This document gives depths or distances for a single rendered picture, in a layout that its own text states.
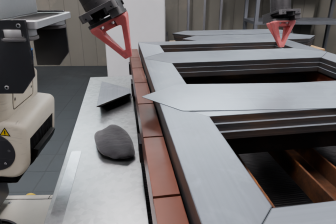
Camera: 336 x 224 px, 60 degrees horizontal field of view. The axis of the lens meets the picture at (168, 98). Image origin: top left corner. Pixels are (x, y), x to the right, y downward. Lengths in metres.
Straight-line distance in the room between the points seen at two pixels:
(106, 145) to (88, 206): 0.21
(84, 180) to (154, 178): 0.30
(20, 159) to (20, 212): 0.55
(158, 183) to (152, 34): 3.02
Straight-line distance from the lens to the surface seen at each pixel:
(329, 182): 0.80
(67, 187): 0.73
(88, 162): 0.80
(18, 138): 0.80
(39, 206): 1.35
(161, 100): 0.67
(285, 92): 0.78
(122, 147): 0.80
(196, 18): 4.35
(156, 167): 0.50
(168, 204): 0.43
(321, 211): 0.40
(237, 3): 4.44
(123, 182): 0.72
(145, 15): 3.40
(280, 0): 0.91
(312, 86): 0.85
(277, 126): 0.66
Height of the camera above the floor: 1.11
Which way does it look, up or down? 21 degrees down
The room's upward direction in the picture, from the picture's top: straight up
